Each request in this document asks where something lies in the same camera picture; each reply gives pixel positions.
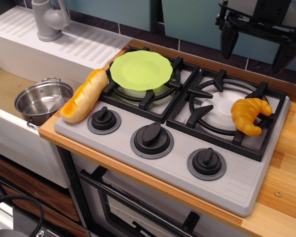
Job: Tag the wooden drawer front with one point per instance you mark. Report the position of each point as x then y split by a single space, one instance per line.
57 203

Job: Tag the light green plastic plate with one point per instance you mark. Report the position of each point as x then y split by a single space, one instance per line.
141 70

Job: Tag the black stove knob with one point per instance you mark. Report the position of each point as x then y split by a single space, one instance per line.
104 121
152 141
206 164

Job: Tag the toy oven door with handle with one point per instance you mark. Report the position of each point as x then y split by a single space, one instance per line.
136 211

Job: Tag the black burner grate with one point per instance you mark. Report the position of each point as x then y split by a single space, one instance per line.
153 104
204 112

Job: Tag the orange plastic toy croissant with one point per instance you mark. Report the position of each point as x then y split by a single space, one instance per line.
245 112

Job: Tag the black right stove knob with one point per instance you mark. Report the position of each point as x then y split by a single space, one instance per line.
206 164

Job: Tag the small stainless steel pot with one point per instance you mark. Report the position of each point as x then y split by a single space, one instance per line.
39 102

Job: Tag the black middle stove knob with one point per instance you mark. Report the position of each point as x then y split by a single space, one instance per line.
152 141

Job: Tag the yellow plastic toy bread loaf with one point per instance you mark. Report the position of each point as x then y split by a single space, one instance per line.
83 100

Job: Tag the black right burner grate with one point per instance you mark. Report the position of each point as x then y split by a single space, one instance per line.
204 112

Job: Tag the grey toy stove top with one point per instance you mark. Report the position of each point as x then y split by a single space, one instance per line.
183 133

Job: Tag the black left burner grate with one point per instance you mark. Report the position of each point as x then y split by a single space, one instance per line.
153 104

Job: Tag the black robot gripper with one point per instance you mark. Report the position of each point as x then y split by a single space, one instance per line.
279 13

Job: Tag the grey toy faucet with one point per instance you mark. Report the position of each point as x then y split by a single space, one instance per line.
50 22

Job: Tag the black left stove knob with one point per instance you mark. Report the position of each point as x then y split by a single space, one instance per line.
104 121

